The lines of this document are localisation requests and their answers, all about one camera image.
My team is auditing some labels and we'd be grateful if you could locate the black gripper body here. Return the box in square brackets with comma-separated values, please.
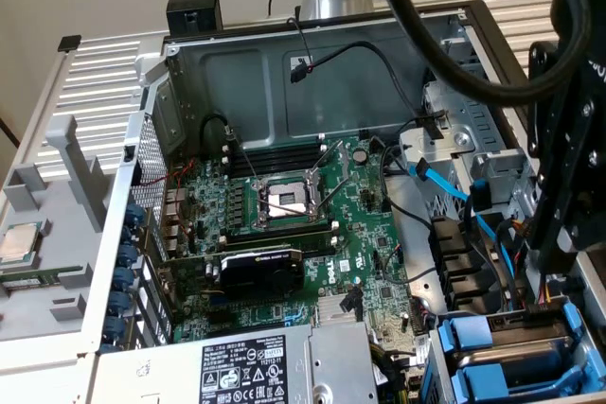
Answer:
[550, 0, 606, 96]

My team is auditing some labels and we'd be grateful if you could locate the multicolour power wire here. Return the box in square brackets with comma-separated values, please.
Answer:
[508, 214, 569, 327]

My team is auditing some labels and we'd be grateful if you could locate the grey metal drive cage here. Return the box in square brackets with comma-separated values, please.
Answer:
[400, 20, 541, 216]

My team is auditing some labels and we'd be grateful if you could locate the black plastic shroud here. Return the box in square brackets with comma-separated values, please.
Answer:
[428, 217, 522, 315]

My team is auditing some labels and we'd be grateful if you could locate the silver socket cover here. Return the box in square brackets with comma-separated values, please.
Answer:
[307, 138, 352, 197]

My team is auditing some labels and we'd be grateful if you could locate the open grey PC case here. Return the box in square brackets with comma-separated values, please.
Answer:
[78, 0, 606, 404]

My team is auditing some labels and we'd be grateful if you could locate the thin silver locking lever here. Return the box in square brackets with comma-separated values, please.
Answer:
[314, 170, 351, 216]
[262, 199, 312, 219]

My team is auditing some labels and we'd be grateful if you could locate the green Dell motherboard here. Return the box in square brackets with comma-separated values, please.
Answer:
[160, 132, 430, 377]

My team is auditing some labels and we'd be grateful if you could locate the blue drive caddy in bay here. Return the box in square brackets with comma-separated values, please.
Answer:
[420, 297, 606, 404]

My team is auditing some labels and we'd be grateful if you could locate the black RAM slot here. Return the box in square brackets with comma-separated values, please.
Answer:
[226, 220, 340, 231]
[231, 146, 328, 155]
[234, 164, 326, 175]
[225, 225, 340, 237]
[231, 151, 328, 162]
[223, 231, 340, 242]
[232, 158, 327, 167]

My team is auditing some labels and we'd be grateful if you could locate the CPU socket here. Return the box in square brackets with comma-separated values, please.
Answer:
[253, 171, 330, 231]

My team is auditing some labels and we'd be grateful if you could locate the silver chipset heatsink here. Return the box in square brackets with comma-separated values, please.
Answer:
[315, 292, 365, 325]

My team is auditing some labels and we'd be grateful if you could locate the green RAM stick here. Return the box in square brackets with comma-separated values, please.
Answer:
[0, 270, 67, 290]
[222, 235, 335, 256]

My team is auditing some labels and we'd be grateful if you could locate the thin silver rod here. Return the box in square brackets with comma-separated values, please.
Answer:
[229, 132, 261, 186]

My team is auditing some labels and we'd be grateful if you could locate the black graphics card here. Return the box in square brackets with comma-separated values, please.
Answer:
[158, 245, 307, 305]

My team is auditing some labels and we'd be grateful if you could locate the black box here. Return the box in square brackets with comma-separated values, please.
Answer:
[166, 0, 224, 38]

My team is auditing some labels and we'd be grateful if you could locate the grey power supply unit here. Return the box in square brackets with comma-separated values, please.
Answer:
[94, 321, 380, 404]

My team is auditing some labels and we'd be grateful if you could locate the grey parts rack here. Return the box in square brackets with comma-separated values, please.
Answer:
[0, 114, 120, 344]

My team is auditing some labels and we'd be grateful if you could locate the silver CPU chip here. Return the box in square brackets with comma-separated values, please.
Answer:
[0, 222, 43, 267]

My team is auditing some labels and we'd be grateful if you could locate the black wire with blue tab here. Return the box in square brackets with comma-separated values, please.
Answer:
[461, 179, 496, 254]

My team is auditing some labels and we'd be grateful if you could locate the black tape strap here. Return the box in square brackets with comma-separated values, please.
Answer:
[414, 109, 450, 141]

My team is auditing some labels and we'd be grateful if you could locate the thick black cable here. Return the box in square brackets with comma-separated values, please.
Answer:
[367, 0, 596, 108]

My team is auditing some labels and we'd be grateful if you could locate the blue SATA wire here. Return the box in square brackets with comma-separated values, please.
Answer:
[409, 157, 520, 285]

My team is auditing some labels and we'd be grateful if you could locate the thin black red wire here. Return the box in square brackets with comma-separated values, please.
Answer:
[378, 242, 403, 282]

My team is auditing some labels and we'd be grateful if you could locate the black wire with connector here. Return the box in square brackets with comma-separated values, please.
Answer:
[287, 15, 427, 121]

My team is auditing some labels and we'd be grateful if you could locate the black angled connector wire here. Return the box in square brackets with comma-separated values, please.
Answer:
[341, 285, 365, 320]

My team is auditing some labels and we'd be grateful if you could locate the yellow black wire bundle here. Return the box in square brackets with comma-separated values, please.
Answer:
[369, 340, 411, 404]

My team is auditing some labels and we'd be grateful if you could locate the black looped wire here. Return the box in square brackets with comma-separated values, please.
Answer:
[201, 113, 238, 143]

